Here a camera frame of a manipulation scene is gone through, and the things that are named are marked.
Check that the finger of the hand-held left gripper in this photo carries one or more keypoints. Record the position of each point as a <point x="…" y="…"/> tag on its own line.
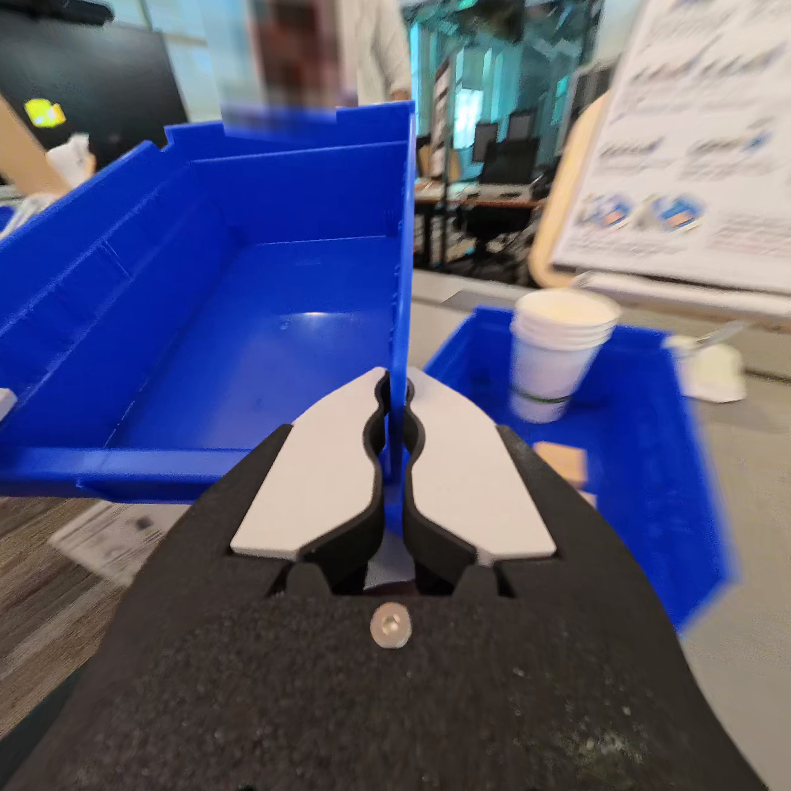
<point x="6" y="405"/>

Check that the stack of white paper cups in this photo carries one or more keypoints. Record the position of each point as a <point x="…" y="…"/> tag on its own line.
<point x="550" y="364"/>

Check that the brown cardboard panel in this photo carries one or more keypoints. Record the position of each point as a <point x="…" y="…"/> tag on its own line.
<point x="25" y="154"/>

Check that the black office chair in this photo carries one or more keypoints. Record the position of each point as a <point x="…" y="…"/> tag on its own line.
<point x="507" y="160"/>

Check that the wooden office desk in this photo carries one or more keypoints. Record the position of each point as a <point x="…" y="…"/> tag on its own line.
<point x="457" y="194"/>

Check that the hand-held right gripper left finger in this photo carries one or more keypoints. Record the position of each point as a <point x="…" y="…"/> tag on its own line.
<point x="309" y="482"/>

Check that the printed paper sheet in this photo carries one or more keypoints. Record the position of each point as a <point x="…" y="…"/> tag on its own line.
<point x="105" y="537"/>

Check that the yellow sticker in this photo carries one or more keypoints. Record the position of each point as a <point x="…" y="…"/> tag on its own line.
<point x="44" y="113"/>

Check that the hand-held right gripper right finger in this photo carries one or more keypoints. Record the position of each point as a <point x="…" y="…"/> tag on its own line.
<point x="482" y="488"/>

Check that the printed instruction sheet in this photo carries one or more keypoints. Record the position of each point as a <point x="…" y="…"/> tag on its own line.
<point x="698" y="154"/>

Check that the crumpled white paper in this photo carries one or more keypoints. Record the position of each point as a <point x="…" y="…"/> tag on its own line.
<point x="73" y="157"/>

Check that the blue plastic bin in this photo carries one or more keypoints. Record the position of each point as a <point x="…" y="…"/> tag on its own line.
<point x="649" y="432"/>
<point x="185" y="278"/>

